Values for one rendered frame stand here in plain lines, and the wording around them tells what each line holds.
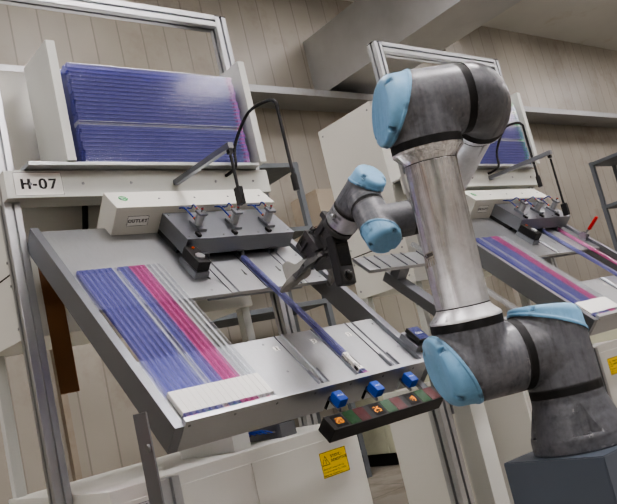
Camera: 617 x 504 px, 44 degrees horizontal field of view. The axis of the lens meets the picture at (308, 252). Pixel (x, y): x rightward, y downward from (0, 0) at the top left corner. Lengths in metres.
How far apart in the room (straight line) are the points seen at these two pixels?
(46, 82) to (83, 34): 3.90
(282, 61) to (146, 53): 1.34
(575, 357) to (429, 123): 0.43
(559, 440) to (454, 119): 0.52
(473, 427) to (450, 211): 0.98
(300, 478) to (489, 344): 0.87
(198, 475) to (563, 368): 0.88
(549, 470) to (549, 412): 0.09
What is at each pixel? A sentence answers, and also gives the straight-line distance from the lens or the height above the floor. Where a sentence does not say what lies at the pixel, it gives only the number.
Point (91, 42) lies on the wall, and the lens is 5.94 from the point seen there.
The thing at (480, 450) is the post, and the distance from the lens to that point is 2.08.
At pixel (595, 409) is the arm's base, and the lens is 1.26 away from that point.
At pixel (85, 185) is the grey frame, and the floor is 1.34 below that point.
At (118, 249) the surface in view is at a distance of 1.89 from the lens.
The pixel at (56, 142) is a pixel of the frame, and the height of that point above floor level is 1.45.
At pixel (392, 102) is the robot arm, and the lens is 1.19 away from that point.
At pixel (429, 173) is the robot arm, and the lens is 1.20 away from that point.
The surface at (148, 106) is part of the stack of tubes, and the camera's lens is 2.12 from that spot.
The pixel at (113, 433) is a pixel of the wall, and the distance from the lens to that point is 5.13.
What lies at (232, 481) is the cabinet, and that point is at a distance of 1.82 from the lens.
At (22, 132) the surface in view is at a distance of 2.16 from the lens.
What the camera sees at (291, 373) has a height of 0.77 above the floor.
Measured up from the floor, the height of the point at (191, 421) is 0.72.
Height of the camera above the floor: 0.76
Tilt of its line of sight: 9 degrees up
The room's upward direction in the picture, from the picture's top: 13 degrees counter-clockwise
